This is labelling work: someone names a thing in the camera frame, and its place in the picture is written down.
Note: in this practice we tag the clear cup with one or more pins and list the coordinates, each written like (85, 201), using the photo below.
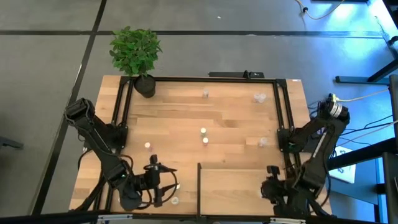
(175, 200)

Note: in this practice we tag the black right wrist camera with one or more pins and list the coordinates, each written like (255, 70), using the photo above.
(273, 170)

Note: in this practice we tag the green medicine bottle white cap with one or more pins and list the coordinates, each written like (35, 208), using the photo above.
(203, 131)

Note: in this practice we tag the black aluminium table frame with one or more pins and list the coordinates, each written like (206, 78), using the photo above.
(186, 79)

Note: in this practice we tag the white paper with blue print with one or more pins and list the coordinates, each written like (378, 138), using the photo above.
(345, 169)

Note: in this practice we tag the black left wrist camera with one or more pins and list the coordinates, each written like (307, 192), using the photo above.
(154, 159)

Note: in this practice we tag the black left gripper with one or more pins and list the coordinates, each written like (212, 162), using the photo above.
(152, 183)

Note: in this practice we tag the pink medicine bottle white cap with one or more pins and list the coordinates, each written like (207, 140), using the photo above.
(205, 141)
(147, 145)

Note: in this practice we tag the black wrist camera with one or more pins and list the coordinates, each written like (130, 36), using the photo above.
(154, 159)
(273, 170)

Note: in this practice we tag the dark chair base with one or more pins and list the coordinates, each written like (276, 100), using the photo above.
(9, 143)

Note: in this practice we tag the black plant pot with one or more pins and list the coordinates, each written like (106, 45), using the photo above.
(145, 88)

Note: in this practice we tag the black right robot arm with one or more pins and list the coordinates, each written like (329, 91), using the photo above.
(314, 174)

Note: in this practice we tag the black desk beam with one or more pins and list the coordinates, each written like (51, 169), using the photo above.
(373, 149)

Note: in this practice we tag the yellow power plug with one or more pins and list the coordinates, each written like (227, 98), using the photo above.
(333, 97)

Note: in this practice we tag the black bar device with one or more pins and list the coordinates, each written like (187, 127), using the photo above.
(230, 74)

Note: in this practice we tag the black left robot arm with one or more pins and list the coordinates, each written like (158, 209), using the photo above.
(93, 127)

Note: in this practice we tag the green artificial plant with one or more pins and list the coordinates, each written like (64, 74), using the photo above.
(135, 51)

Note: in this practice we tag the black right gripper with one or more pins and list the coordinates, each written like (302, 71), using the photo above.
(275, 194)

